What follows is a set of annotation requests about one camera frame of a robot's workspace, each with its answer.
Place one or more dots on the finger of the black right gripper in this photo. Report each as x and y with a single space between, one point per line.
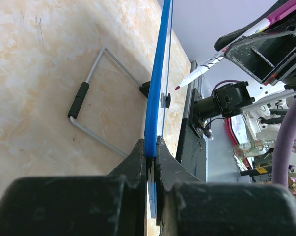
268 57
280 10

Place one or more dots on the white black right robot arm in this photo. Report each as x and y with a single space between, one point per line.
230 99

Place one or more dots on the blue framed whiteboard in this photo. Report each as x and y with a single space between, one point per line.
158 101

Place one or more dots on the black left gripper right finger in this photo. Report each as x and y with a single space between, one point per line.
187 206

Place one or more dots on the clear bottle in background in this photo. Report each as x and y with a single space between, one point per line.
253 148

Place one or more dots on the magenta capped whiteboard marker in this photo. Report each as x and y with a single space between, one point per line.
211 61

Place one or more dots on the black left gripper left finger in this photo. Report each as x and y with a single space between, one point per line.
111 205

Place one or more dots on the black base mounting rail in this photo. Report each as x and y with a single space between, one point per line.
192 143

